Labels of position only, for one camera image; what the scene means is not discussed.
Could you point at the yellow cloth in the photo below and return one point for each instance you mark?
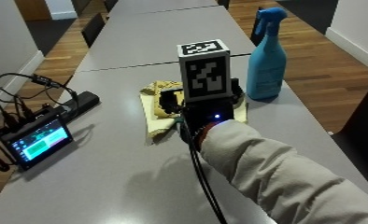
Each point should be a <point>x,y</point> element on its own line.
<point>158,123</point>

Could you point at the white cube with black markers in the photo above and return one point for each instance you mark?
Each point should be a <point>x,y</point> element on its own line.
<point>204,74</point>

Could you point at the blue spray bottle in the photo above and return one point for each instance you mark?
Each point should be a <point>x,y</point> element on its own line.
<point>266,68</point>

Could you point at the black rectangular power pack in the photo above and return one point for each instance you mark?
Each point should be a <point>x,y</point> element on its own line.
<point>82,101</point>

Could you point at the black touchscreen monitor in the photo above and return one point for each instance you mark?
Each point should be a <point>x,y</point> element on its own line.
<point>38,142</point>

